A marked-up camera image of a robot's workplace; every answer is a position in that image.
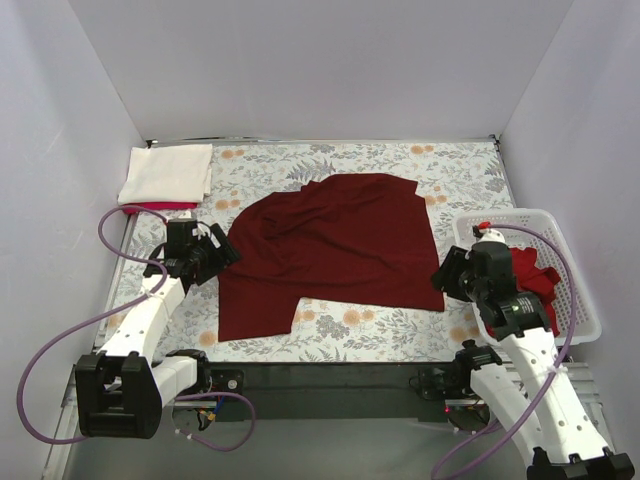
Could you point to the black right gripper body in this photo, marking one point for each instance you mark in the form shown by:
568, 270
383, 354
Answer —
448, 273

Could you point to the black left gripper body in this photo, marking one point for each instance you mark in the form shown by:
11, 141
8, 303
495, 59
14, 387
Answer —
220, 248

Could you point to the dark red t-shirt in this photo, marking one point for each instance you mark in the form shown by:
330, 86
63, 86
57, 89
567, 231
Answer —
354, 238

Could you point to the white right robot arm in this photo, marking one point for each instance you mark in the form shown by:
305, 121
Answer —
544, 418

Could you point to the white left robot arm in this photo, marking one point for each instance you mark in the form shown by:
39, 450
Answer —
120, 391

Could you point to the bright red t-shirt in basket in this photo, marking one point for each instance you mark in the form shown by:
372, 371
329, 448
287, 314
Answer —
540, 281

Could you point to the folded pink-red t-shirt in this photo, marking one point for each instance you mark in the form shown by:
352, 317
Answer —
134, 208

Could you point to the folded cream t-shirt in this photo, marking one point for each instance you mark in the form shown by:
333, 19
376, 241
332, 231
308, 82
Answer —
175, 174

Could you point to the white plastic laundry basket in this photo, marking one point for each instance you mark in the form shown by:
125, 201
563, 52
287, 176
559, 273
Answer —
538, 229

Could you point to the floral patterned table mat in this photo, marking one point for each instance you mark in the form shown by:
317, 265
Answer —
451, 178

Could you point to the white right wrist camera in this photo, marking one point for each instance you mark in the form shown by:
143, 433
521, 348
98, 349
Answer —
485, 232

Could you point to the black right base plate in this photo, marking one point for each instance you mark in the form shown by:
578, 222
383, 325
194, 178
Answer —
440, 383

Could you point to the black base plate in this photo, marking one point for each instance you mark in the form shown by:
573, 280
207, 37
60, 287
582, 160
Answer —
440, 383
224, 380

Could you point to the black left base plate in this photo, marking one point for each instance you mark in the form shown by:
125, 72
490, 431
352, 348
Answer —
224, 380

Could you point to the aluminium frame rail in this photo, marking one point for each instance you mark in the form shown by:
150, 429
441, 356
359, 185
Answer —
60, 456

